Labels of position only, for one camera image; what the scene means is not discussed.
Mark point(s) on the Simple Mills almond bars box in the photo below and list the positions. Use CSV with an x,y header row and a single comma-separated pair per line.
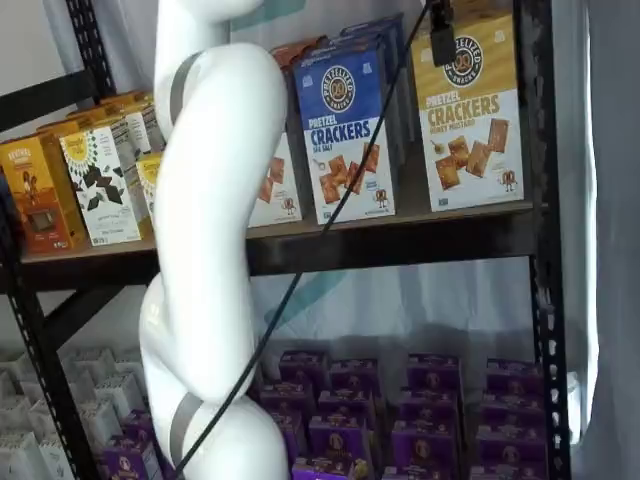
x,y
149,185

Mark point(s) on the blue white pretzel crackers box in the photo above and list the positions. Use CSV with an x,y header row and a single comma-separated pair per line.
x,y
345,165
399,90
370,22

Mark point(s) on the black metal shelf rack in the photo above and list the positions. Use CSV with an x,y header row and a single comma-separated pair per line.
x,y
542,150

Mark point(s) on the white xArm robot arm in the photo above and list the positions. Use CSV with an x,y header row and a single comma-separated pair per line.
x,y
205,225

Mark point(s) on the purple Annie's snack box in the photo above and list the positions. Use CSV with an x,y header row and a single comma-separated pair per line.
x,y
340,437
427,445
330,470
510,447
515,377
512,410
354,375
434,372
304,370
130,460
430,405
290,440
285,402
425,474
137,425
347,405

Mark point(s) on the wooden shelf board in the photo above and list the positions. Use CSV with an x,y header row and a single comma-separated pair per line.
x,y
412,205
385,440

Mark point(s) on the Simple Mills Sweet Thins box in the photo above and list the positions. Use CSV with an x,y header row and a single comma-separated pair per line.
x,y
100,200
137,130

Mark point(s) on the orange white pretzel crackers box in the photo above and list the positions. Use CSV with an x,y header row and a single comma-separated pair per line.
x,y
290,55
277,190

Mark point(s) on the yellow white pretzel crackers box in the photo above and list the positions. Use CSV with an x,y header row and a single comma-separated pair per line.
x,y
470,150

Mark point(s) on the orange brown snack box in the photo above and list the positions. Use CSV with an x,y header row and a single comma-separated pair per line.
x,y
40,200
65,127
95,112

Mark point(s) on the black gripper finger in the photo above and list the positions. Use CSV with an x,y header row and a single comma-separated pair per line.
x,y
444,45

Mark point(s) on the white gable carton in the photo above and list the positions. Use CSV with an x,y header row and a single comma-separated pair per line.
x,y
17,415
12,367
115,425
112,395
92,362
22,460

